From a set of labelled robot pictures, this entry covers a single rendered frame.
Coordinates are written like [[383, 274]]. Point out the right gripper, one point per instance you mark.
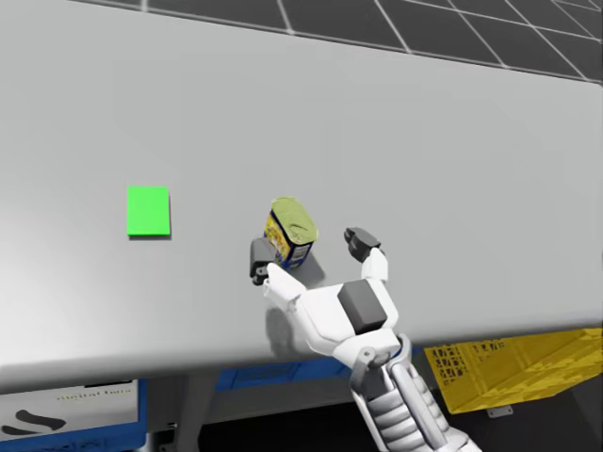
[[344, 315]]

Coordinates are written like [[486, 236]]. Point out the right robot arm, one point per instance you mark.
[[405, 405]]

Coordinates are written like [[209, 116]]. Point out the yellow and blue rectangular can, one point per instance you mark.
[[291, 230]]

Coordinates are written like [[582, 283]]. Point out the blue box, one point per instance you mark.
[[278, 374]]

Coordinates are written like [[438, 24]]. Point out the green pad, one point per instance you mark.
[[148, 211]]

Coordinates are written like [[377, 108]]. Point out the yellow box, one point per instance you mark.
[[513, 372]]

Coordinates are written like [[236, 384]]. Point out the white box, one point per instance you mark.
[[66, 414]]

